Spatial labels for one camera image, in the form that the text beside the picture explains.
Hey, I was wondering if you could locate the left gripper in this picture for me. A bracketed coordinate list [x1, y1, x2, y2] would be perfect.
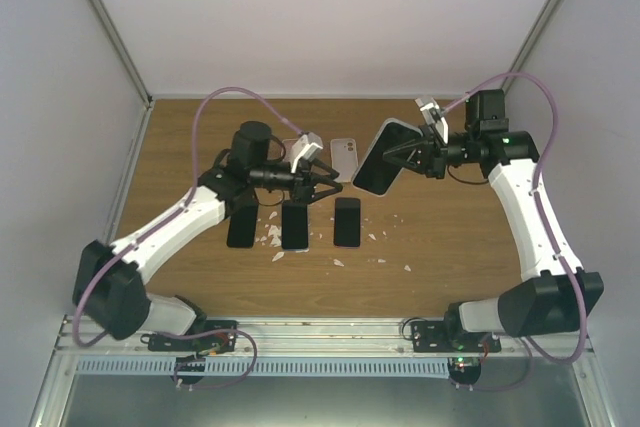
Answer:
[251, 158, 343, 205]

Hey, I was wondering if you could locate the purple phone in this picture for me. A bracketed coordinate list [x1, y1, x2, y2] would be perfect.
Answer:
[334, 197, 361, 248]

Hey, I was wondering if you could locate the blue phone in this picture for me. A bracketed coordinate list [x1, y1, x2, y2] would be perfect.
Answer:
[281, 200, 309, 251]

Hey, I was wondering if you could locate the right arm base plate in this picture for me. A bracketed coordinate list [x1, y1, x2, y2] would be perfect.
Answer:
[399, 317, 502, 354]

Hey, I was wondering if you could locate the cream cased phone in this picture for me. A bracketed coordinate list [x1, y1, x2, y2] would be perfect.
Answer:
[330, 138, 359, 183]

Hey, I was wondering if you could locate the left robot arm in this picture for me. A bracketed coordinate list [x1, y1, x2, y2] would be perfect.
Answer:
[72, 121, 356, 351]

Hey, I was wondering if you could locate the bare black phone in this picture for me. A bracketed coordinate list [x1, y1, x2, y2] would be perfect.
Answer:
[352, 118, 422, 196]

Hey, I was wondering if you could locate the white debris pile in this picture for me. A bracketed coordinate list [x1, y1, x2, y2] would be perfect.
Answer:
[254, 209, 285, 263]

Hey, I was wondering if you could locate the aluminium front rail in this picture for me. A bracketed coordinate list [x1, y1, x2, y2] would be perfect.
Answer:
[54, 317, 578, 360]

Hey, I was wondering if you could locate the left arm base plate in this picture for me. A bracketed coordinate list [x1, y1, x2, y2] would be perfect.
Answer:
[140, 319, 238, 354]

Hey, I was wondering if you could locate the slotted cable duct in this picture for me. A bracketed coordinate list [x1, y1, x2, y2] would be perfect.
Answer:
[76, 356, 449, 379]

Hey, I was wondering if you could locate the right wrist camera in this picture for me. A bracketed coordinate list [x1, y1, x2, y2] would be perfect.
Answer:
[415, 97, 449, 145]

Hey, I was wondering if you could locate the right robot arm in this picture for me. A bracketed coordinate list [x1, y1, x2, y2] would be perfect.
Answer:
[383, 89, 604, 352]

